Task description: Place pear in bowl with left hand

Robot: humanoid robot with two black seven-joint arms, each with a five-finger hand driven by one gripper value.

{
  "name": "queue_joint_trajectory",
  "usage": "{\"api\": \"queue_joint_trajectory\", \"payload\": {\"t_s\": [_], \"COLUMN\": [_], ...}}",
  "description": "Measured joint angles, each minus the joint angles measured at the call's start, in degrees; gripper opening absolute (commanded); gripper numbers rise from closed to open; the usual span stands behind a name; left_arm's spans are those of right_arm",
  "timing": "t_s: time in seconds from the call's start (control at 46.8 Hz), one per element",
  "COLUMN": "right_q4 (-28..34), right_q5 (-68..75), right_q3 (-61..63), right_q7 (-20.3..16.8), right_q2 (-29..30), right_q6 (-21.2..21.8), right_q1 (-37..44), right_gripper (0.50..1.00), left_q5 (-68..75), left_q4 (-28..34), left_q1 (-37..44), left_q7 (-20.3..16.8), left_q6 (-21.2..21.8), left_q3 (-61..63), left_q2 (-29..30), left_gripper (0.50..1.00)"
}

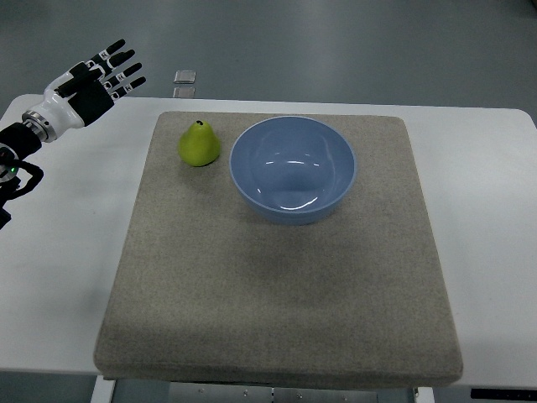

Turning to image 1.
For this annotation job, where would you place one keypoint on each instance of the metal floor plate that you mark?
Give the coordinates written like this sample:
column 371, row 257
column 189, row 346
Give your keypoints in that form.
column 184, row 77
column 184, row 92

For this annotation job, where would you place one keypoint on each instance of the blue bowl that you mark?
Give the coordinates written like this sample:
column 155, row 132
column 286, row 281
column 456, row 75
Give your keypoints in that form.
column 292, row 170

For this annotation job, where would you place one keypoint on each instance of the beige fabric mat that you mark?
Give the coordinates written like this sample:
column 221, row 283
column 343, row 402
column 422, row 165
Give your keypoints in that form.
column 208, row 291

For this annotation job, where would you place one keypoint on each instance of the lower metal floor plate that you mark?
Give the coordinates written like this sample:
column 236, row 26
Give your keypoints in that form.
column 184, row 92

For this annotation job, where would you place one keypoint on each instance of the green pear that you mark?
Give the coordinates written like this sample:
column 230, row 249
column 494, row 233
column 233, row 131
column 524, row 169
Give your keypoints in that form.
column 198, row 145

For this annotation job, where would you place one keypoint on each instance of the upper metal floor plate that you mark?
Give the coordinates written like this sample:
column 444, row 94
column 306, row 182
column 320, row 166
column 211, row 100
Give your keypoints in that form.
column 184, row 77

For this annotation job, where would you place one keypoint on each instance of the metal table frame bracket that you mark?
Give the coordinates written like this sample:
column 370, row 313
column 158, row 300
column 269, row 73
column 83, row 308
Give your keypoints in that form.
column 182, row 392

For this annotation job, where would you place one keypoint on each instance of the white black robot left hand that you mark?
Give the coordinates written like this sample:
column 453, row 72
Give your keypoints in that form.
column 84, row 93

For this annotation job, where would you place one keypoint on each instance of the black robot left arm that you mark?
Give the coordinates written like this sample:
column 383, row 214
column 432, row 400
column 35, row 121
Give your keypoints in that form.
column 18, row 176

